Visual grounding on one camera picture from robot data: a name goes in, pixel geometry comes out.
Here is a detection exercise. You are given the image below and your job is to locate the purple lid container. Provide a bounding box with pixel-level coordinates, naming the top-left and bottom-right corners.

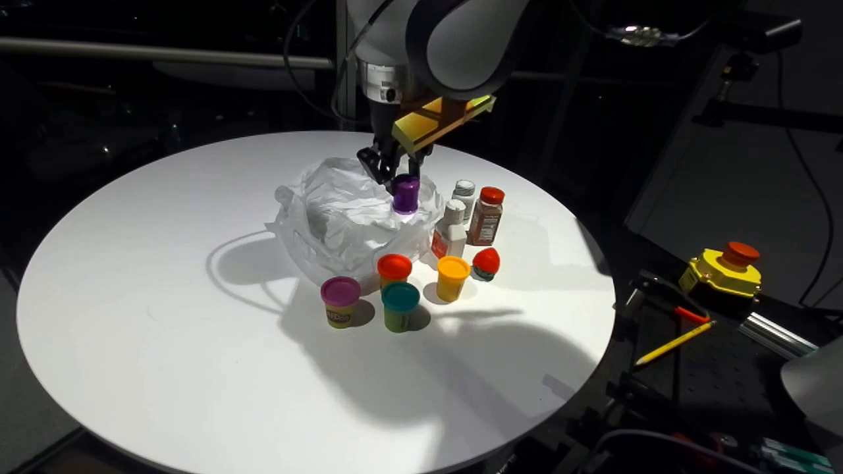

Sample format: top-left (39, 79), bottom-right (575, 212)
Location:
top-left (386, 172), bottom-right (423, 216)

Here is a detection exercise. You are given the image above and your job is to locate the square white bottle white cap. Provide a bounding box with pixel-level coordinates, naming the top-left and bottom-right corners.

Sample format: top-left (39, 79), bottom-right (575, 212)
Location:
top-left (430, 199), bottom-right (472, 264)

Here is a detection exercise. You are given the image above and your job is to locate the grey cable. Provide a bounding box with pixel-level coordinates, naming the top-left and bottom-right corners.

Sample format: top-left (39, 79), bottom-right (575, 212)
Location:
top-left (587, 428), bottom-right (767, 474)

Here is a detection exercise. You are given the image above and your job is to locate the grey horizontal window rail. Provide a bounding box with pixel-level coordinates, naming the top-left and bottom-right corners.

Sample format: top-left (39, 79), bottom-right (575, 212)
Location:
top-left (0, 35), bottom-right (340, 75)

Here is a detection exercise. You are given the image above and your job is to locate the yellow pencil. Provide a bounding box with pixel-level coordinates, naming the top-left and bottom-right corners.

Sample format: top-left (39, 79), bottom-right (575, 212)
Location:
top-left (633, 318), bottom-right (720, 370)

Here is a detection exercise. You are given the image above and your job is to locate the thin black hanging cable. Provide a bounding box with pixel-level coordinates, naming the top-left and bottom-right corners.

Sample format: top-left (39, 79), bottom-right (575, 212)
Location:
top-left (774, 47), bottom-right (843, 309)

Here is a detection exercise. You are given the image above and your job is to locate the orange-lid yellow dough tub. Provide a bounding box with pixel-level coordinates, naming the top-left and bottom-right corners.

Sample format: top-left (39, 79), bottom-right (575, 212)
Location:
top-left (373, 251), bottom-right (415, 289)

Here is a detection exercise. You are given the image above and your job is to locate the pink-lid dough tub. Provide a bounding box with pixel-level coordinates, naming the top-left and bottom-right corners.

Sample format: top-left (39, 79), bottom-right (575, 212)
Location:
top-left (319, 275), bottom-right (363, 331)

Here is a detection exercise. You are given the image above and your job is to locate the translucent white plastic bag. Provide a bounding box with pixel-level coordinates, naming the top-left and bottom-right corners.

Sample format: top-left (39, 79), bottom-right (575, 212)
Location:
top-left (264, 156), bottom-right (447, 287)

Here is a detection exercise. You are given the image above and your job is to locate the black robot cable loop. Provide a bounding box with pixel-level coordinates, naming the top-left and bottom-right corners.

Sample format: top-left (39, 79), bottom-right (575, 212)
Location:
top-left (281, 0), bottom-right (370, 126)

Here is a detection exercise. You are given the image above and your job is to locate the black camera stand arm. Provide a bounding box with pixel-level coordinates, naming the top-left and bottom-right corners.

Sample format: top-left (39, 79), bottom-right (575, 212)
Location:
top-left (692, 47), bottom-right (843, 138)

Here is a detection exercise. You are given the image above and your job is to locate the teal-lid dough tub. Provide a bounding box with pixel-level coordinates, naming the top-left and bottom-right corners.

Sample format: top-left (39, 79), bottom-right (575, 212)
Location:
top-left (378, 279), bottom-right (423, 335)

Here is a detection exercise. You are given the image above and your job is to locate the round white pill bottle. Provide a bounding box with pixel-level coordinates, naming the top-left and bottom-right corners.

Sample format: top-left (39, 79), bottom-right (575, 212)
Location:
top-left (450, 176), bottom-right (479, 213)

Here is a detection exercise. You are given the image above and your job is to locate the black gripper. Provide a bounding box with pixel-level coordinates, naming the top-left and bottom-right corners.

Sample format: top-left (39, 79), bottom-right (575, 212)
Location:
top-left (353, 121), bottom-right (435, 187)

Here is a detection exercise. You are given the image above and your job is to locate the yellow emergency stop button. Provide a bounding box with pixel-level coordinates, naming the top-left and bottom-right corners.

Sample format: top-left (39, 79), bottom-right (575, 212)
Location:
top-left (676, 239), bottom-right (764, 300)

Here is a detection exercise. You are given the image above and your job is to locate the yellow-lid dough tub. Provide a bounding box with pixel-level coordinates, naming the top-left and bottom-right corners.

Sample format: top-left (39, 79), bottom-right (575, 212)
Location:
top-left (435, 252), bottom-right (475, 305)

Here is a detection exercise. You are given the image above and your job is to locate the aluminium profile bar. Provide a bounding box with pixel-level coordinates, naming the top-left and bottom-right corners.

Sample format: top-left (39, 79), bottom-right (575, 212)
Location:
top-left (737, 310), bottom-right (821, 358)

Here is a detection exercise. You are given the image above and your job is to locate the red-lid spice bottle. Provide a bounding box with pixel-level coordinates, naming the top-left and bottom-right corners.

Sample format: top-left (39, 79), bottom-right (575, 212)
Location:
top-left (465, 185), bottom-right (509, 247)

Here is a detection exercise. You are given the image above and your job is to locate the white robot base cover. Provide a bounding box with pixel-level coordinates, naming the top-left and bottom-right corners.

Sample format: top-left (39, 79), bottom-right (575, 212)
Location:
top-left (776, 337), bottom-right (843, 437)

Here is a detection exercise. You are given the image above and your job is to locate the red-handled tool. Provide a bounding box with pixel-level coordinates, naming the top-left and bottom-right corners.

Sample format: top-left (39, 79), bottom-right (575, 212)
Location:
top-left (668, 300), bottom-right (716, 328)

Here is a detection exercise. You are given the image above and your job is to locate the teal-handled tool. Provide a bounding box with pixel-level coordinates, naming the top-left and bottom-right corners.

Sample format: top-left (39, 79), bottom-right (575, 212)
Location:
top-left (759, 437), bottom-right (838, 474)

